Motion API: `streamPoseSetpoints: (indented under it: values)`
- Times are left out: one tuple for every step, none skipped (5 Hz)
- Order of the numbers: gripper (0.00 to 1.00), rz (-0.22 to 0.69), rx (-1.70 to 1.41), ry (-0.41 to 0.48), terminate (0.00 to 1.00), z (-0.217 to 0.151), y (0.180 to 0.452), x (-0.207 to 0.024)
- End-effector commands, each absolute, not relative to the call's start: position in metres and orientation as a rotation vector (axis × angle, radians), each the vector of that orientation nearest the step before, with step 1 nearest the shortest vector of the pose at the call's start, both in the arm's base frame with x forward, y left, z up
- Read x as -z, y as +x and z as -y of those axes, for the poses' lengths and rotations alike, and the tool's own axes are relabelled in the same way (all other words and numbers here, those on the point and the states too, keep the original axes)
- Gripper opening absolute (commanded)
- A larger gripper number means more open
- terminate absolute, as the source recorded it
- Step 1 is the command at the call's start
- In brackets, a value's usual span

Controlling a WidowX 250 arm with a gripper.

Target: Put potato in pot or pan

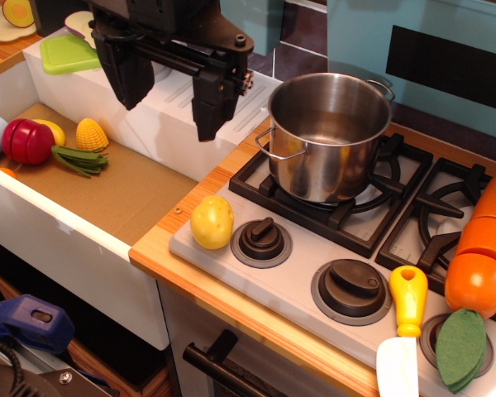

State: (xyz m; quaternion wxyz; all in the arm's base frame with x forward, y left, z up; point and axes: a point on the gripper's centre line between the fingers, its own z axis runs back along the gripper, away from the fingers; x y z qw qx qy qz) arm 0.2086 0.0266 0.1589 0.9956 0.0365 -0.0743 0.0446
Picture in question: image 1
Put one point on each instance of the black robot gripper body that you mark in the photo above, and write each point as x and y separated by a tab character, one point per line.
159	28

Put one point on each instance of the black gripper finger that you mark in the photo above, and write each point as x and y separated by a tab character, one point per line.
214	103
129	73

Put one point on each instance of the stainless steel pot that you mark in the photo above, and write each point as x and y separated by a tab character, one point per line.
325	135

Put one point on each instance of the yellow toy potato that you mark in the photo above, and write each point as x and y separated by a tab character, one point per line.
212	222

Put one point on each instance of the toy eggplant slice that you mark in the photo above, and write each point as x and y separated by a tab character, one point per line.
78	23

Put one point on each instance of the green plastic lid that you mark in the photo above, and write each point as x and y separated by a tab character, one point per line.
66	55

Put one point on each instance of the yellow toy corn cob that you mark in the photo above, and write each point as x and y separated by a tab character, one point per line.
88	158

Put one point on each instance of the yellow toy lemon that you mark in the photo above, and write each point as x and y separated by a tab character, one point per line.
57	131

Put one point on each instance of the purple toy onion half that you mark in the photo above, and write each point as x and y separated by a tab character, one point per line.
18	13

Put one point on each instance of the white plate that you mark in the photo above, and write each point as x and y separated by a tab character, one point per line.
9	32

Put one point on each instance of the red toy apple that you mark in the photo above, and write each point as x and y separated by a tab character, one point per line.
27	142

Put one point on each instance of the left black stove knob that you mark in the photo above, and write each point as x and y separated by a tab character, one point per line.
261	244

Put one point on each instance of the black stove knob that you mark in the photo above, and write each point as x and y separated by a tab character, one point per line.
430	333
261	244
351	292

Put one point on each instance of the small orange toy piece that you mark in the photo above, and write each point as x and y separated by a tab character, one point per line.
9	172

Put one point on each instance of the left black burner grate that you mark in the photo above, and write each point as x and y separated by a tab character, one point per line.
358	224

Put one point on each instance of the black burner grate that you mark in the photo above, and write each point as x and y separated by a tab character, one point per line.
358	224
428	230

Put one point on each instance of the white toy sink basin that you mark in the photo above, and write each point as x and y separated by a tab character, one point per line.
78	231

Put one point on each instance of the grey toy stove top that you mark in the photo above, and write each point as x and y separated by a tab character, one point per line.
286	288

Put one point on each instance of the middle black stove knob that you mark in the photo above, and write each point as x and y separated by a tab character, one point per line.
351	292

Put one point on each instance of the right black burner grate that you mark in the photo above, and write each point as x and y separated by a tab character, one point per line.
428	230

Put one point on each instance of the right black stove knob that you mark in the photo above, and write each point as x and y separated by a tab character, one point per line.
430	333

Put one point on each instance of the orange toy carrot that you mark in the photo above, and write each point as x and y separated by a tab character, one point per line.
470	292

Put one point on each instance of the black oven door handle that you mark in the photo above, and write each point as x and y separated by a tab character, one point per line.
235	379

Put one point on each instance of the yellow handled toy knife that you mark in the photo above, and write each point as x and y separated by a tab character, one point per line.
396	357

